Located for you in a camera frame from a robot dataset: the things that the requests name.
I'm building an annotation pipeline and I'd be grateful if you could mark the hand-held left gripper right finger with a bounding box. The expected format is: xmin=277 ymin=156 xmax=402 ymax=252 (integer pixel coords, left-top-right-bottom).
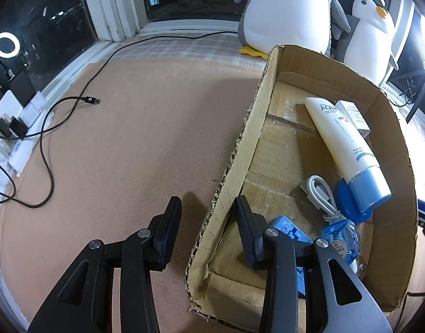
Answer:
xmin=235 ymin=195 xmax=393 ymax=333

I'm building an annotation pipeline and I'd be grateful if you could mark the plaid cloth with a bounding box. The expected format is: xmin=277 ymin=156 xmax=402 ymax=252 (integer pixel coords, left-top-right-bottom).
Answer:
xmin=110 ymin=31 xmax=269 ymax=69

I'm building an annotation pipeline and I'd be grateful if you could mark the small white carton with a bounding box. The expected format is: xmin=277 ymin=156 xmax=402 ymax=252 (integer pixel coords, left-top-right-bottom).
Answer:
xmin=335 ymin=100 xmax=371 ymax=138

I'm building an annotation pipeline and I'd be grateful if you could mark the blue plastic box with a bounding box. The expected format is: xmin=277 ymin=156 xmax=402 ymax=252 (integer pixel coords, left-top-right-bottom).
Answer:
xmin=270 ymin=215 xmax=313 ymax=301

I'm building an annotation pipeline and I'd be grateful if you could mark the white power strip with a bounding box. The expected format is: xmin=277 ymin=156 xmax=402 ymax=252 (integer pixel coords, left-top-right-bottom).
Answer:
xmin=8 ymin=92 xmax=56 ymax=177

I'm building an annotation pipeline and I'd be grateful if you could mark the coiled white cable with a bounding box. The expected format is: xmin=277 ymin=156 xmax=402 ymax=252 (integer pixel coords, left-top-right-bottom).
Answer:
xmin=300 ymin=175 xmax=348 ymax=224

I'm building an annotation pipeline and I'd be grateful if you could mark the white tube with blue cap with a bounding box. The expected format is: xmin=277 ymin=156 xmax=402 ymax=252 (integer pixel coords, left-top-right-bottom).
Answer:
xmin=304 ymin=97 xmax=392 ymax=215

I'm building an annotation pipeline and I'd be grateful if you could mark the small black plug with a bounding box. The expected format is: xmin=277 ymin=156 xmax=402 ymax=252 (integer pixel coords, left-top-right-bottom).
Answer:
xmin=0 ymin=116 xmax=28 ymax=139

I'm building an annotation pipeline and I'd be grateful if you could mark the brown mat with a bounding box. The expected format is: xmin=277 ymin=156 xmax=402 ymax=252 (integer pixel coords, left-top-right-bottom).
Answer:
xmin=0 ymin=57 xmax=425 ymax=333

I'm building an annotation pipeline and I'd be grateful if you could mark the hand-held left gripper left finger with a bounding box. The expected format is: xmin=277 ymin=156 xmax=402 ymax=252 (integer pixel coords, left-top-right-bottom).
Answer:
xmin=27 ymin=196 xmax=183 ymax=333

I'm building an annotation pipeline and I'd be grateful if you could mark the black cable with USB plug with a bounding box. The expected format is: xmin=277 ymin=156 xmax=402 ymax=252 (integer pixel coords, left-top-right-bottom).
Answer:
xmin=0 ymin=96 xmax=101 ymax=209

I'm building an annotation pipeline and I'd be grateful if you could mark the black stand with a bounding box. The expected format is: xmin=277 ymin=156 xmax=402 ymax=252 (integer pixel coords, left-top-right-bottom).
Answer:
xmin=405 ymin=60 xmax=425 ymax=123

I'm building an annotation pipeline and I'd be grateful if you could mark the black power adapter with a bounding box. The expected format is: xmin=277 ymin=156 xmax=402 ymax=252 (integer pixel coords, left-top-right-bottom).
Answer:
xmin=6 ymin=73 xmax=37 ymax=108

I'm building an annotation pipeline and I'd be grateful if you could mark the round blue lid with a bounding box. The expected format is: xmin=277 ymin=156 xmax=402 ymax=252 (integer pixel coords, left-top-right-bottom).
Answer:
xmin=334 ymin=178 xmax=374 ymax=223

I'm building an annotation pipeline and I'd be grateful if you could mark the long thin black cable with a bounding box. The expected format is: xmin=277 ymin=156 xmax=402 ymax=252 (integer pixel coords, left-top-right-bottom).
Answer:
xmin=81 ymin=31 xmax=241 ymax=98

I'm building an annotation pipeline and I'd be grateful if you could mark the large penguin plush toy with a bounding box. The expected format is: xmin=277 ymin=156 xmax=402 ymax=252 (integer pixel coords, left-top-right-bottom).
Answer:
xmin=232 ymin=0 xmax=352 ymax=59

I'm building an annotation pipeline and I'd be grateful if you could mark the cardboard box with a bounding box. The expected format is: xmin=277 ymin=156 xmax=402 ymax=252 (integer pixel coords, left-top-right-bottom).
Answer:
xmin=185 ymin=44 xmax=418 ymax=332

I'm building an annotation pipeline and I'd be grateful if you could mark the white charger block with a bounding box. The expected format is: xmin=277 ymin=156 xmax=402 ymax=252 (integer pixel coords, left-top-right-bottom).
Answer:
xmin=0 ymin=90 xmax=26 ymax=118

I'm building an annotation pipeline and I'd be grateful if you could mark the clear blue bottle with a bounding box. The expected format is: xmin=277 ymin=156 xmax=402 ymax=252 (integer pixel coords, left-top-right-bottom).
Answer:
xmin=320 ymin=219 xmax=367 ymax=280

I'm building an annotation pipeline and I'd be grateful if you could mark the small penguin plush toy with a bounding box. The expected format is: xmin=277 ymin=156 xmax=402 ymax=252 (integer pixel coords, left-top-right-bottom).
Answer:
xmin=335 ymin=0 xmax=400 ymax=84

